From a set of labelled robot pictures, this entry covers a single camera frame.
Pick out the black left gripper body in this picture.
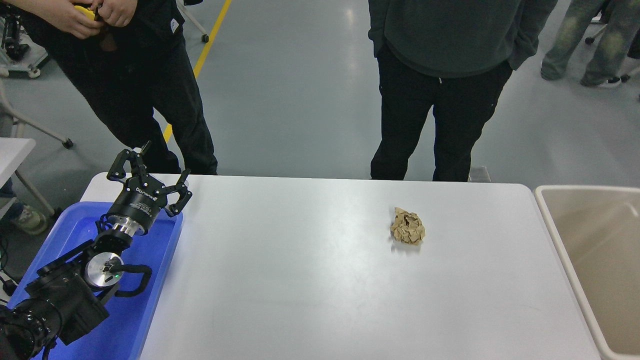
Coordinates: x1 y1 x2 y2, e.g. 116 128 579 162
110 177 169 227

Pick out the person's left hand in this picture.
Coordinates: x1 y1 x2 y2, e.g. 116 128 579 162
95 0 139 28

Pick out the person's right hand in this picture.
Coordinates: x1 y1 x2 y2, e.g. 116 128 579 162
49 2 104 40

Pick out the grey chair leg with caster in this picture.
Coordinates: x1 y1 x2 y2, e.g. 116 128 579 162
0 80 74 150

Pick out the blue plastic tray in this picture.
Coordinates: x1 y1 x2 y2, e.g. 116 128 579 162
6 201 184 360

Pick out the person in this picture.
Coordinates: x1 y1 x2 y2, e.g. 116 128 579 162
0 179 49 236
540 0 640 88
367 0 559 182
7 0 219 176

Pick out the white side table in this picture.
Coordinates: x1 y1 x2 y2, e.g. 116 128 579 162
0 138 56 218

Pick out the equipment cart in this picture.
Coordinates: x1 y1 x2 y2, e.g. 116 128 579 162
0 10 51 78

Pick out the crumpled tan paper ball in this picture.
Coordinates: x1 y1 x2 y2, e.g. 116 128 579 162
390 207 426 246

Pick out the large pale bin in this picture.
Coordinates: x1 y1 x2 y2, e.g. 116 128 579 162
534 185 640 360

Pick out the white frame leg with caster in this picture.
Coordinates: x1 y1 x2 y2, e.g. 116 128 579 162
172 0 210 43

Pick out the black power cable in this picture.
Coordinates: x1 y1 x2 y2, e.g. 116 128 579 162
0 235 18 301

